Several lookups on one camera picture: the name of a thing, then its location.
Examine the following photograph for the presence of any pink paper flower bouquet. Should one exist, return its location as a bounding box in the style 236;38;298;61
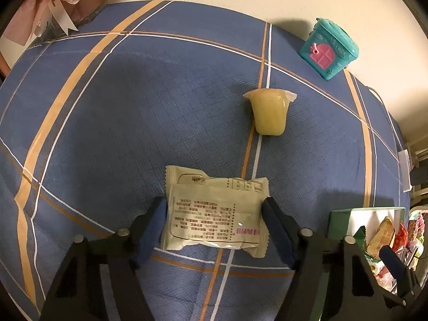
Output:
0;0;108;48

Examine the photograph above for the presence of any dark green snack packet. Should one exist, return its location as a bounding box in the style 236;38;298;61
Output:
353;225;366;251

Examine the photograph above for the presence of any blue plaid tablecloth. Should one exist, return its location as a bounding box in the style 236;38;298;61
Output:
1;2;410;320

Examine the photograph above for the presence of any beige bread packet with barcode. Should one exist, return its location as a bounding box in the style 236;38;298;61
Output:
366;217;395;259

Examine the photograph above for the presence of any black power adapter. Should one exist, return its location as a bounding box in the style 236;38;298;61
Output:
410;167;428;186

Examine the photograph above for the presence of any teal toy house box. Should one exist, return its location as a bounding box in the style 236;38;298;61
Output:
299;18;359;81

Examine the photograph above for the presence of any white tray with teal rim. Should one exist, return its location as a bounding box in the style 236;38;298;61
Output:
326;207;407;321

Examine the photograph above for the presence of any white power strip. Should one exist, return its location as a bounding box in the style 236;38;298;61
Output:
398;149;413;193

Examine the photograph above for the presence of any cream snack packet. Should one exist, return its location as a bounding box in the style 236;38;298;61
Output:
161;165;269;259

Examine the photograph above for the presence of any pink snack packet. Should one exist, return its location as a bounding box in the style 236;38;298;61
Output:
375;266;396;292

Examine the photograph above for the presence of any yellow jelly cup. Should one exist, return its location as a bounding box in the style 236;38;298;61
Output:
243;89;297;136

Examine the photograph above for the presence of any colourful trinket pile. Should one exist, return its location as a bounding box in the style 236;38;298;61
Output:
407;209;427;270

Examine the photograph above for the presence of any red gold-lettered cake packet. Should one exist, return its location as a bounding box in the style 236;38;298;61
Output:
392;223;408;254

